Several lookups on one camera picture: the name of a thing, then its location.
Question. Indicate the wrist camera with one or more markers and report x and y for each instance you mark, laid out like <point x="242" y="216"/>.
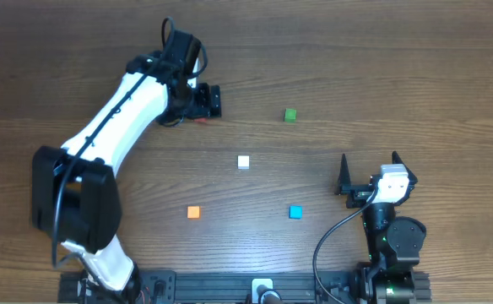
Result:
<point x="194" y="80"/>
<point x="392" y="182"/>

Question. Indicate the blue cube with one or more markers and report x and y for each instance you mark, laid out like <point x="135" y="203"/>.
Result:
<point x="295" y="212"/>

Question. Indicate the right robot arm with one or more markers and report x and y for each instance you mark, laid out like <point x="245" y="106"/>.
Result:
<point x="392" y="240"/>

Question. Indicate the mounting rail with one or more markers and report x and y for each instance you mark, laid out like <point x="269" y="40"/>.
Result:
<point x="229" y="287"/>

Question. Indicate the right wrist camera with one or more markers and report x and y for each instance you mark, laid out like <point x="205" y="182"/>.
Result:
<point x="392" y="182"/>

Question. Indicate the red cube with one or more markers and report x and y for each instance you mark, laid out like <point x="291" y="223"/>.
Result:
<point x="200" y="120"/>

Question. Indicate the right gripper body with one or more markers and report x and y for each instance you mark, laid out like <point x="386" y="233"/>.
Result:
<point x="360" y="195"/>

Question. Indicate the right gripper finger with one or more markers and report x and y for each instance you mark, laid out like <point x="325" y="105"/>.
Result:
<point x="411" y="175"/>
<point x="344" y="177"/>

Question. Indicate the green cube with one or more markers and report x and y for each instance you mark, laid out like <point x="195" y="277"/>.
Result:
<point x="290" y="115"/>

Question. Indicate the white cube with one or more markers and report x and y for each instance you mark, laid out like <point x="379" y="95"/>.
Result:
<point x="243" y="161"/>

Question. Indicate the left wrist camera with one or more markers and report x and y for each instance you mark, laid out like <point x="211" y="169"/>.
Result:
<point x="194" y="80"/>

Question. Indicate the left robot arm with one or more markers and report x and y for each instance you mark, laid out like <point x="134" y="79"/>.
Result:
<point x="124" y="114"/>

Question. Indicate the orange cube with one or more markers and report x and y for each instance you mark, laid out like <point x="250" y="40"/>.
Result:
<point x="193" y="212"/>

